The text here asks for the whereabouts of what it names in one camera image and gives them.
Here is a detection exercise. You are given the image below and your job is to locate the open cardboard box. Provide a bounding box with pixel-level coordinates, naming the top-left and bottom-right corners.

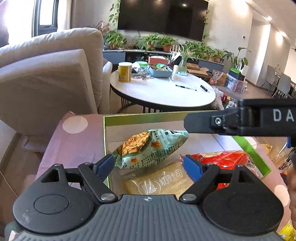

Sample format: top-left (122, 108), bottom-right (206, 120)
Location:
top-left (187, 62), bottom-right (210, 77)

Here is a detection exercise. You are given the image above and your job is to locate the white floor cable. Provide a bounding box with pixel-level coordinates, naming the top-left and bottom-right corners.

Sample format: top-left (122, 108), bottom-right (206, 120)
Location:
top-left (0, 170), bottom-right (19, 197)

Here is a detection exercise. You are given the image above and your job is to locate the clear plastic bag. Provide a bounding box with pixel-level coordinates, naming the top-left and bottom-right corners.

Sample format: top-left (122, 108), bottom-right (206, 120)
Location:
top-left (211, 90), bottom-right (226, 110)

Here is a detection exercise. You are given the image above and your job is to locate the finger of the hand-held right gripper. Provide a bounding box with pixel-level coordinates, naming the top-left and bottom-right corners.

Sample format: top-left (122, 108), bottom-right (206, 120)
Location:
top-left (184, 108), bottom-right (242, 136)

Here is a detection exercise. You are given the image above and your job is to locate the yellow can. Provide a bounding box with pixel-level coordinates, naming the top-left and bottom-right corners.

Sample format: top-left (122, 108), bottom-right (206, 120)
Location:
top-left (118, 62), bottom-right (133, 82)

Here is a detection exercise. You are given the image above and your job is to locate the red tissue box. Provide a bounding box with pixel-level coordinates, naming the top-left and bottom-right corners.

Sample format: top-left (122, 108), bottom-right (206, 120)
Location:
top-left (148, 56), bottom-right (169, 66)

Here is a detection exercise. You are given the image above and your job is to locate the grey dining chair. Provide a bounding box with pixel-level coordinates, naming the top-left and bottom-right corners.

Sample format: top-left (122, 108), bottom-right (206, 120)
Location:
top-left (273, 74), bottom-right (292, 98)
top-left (260, 65), bottom-right (277, 91)

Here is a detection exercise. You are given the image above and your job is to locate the green and black box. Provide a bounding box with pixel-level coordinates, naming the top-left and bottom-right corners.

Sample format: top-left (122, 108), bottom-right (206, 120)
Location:
top-left (229, 68), bottom-right (245, 80)

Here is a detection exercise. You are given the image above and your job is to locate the glass mug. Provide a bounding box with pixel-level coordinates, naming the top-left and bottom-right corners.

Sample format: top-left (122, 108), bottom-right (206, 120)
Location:
top-left (262, 138), bottom-right (290, 164)

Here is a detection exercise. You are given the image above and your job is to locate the pile of plastic wrappers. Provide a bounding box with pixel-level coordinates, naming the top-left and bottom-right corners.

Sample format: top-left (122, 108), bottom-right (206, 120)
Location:
top-left (132, 62), bottom-right (151, 80)

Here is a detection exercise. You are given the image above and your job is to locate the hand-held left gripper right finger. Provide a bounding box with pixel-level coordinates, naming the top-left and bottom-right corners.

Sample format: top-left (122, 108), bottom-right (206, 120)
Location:
top-left (179, 154), bottom-right (258, 204)

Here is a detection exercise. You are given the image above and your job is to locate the blue snack tray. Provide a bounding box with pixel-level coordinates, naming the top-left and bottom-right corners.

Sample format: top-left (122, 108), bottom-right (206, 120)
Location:
top-left (148, 64), bottom-right (173, 78)

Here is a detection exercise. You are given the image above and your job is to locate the dark framed window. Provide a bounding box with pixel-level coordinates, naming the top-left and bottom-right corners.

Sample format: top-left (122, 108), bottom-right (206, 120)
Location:
top-left (32, 0), bottom-right (59, 37)

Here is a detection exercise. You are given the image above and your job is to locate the person's right hand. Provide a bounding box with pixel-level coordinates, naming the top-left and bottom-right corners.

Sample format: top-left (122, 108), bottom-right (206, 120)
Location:
top-left (286, 170), bottom-right (296, 219)

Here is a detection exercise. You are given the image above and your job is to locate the pink spotted tablecloth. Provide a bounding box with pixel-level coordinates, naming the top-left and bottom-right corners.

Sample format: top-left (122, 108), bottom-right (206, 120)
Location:
top-left (35, 111), bottom-right (292, 223)

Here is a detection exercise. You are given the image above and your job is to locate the white round table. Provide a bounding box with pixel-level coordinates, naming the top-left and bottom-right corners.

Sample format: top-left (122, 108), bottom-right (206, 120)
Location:
top-left (110, 67), bottom-right (216, 114)

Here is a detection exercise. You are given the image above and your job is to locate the green biscuit packet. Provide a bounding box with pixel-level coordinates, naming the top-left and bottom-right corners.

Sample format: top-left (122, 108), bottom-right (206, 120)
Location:
top-left (112, 128), bottom-right (189, 171)

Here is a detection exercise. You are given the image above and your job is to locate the red decorative plant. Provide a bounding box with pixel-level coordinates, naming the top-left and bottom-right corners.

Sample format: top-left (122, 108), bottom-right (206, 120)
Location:
top-left (94, 21), bottom-right (110, 37)

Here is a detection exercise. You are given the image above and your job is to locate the large red snack packet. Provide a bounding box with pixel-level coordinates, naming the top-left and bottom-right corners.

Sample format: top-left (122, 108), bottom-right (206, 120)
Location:
top-left (179, 150), bottom-right (257, 190)

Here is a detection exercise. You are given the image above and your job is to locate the green cardboard box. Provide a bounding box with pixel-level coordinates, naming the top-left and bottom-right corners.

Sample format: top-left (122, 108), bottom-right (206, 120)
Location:
top-left (103, 111), bottom-right (271, 197)

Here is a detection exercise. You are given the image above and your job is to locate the yellow snack packet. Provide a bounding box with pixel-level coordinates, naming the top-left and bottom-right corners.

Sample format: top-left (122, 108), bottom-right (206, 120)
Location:
top-left (277, 221), bottom-right (296, 241)

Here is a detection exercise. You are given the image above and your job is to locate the beige sofa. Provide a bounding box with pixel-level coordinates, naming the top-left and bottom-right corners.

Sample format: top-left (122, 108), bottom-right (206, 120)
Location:
top-left (0, 27), bottom-right (113, 153)

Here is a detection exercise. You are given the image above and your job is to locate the green potted plant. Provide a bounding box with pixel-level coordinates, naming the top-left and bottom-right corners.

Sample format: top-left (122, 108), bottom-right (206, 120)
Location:
top-left (136, 34), bottom-right (161, 50)
top-left (185, 40), bottom-right (208, 59)
top-left (208, 47), bottom-right (225, 63)
top-left (158, 36), bottom-right (177, 52)
top-left (105, 30), bottom-right (127, 49)

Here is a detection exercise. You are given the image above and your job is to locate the large leaf potted plant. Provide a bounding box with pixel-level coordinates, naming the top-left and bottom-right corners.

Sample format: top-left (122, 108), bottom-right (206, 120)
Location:
top-left (223, 47), bottom-right (251, 72)

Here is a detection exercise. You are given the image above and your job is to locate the clear storage bin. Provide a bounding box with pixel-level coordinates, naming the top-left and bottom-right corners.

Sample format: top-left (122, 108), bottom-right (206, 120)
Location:
top-left (226, 74), bottom-right (248, 93)

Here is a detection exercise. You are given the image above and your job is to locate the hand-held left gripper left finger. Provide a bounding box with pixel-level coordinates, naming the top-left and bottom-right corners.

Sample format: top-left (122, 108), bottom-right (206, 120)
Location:
top-left (40, 153), bottom-right (118, 203)

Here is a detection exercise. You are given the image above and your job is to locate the clear toast bread packet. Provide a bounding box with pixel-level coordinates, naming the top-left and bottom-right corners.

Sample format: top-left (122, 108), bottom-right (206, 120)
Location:
top-left (124, 161), bottom-right (195, 196)

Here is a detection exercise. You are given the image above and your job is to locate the plastic bag of fruit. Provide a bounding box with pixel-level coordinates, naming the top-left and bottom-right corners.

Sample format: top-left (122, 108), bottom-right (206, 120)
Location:
top-left (209, 70), bottom-right (228, 87)

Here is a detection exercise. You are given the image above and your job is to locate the black wall television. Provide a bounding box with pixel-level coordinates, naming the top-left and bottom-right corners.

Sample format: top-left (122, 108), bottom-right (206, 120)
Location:
top-left (117, 0), bottom-right (210, 42)

